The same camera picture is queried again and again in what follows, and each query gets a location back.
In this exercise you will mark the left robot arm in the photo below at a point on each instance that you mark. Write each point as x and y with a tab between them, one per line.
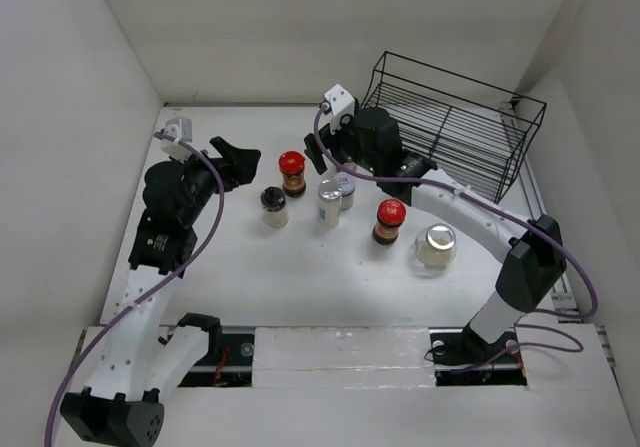
123	401

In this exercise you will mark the round glass jar white powder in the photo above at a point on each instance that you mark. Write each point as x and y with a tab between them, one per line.
435	246

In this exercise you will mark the silver lid blue label bottle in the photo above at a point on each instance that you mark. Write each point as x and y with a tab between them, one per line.
329	202

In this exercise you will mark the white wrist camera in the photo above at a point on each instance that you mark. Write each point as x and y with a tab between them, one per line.
338	103
176	130

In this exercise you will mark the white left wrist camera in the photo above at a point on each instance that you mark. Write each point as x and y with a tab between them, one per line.
176	130

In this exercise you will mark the black grinder cap spice bottle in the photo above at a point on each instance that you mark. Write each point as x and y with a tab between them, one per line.
274	206

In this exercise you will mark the black wire rack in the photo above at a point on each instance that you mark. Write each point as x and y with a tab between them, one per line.
478	132

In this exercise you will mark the red lid sauce jar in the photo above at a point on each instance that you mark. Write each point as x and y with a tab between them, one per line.
391	214
292	167

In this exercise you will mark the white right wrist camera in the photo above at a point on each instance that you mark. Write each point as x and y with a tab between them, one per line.
338	103

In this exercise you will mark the white lid brown spice jar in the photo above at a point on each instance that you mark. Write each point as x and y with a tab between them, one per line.
348	187

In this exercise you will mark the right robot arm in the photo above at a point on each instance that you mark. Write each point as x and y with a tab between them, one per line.
530	252

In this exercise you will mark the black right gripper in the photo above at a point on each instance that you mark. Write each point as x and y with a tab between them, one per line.
332	137

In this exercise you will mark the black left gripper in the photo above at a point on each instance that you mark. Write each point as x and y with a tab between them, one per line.
241	170

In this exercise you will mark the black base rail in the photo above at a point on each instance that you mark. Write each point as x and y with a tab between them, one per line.
231	366

